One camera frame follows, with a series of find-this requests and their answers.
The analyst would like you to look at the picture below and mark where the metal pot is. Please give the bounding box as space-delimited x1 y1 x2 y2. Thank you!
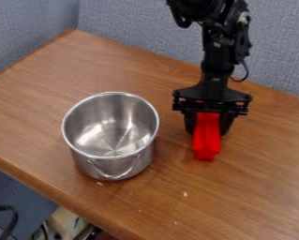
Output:
62 92 161 181

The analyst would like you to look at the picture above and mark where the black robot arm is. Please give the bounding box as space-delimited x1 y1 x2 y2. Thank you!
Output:
167 0 251 135

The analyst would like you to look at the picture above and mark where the black cable under table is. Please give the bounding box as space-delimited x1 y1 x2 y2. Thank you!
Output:
0 204 20 240

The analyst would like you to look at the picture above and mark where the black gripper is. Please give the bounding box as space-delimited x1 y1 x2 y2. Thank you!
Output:
171 73 253 136

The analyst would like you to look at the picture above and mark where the beige box under table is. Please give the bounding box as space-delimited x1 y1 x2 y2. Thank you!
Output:
46 207 91 240

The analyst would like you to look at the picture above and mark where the red plastic block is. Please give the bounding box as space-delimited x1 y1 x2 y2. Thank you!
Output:
193 112 221 161

